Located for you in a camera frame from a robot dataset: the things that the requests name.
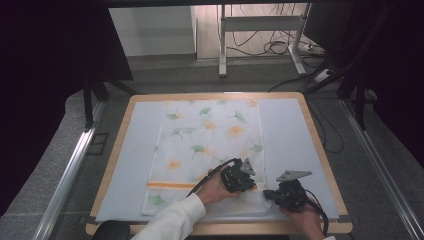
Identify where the white metal desk frame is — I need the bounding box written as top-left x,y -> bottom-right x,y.
218,3 -> 312,78

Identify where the person's right hand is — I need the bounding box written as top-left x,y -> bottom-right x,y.
279,202 -> 326,240

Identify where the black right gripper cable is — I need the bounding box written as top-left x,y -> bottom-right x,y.
304,189 -> 330,236

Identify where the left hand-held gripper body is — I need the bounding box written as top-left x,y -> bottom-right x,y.
219,157 -> 257,194

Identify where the person's left hand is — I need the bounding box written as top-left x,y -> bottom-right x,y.
196,168 -> 240,206

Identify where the thin black floor cable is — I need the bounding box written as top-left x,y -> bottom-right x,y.
309,99 -> 345,155

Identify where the aluminium rail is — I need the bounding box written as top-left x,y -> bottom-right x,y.
339,98 -> 424,240
32,99 -> 105,240

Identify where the white leaf-print cloth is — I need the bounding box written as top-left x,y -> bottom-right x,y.
141,99 -> 273,217

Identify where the pale blue table mat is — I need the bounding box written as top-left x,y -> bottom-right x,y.
95,98 -> 340,223

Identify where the dark floor outlet cover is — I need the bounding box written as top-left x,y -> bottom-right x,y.
86,132 -> 110,156

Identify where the black metal stand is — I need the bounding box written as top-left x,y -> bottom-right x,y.
304,3 -> 403,132
82,71 -> 138,132

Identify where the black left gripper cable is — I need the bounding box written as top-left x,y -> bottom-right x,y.
185,157 -> 240,199

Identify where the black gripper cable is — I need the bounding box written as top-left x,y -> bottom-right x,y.
185,157 -> 240,199
304,189 -> 330,236

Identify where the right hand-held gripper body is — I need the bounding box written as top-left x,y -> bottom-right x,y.
275,169 -> 314,213

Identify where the white power strip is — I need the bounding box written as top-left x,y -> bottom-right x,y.
313,68 -> 334,84

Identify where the dark rounded object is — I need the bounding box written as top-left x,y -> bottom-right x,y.
91,219 -> 133,240

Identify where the white panel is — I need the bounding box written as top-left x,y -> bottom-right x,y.
108,5 -> 198,58

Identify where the tangle of black floor cables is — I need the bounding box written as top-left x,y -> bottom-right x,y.
226,3 -> 303,58

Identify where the black curtain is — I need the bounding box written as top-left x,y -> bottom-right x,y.
0,0 -> 134,218
363,0 -> 424,168

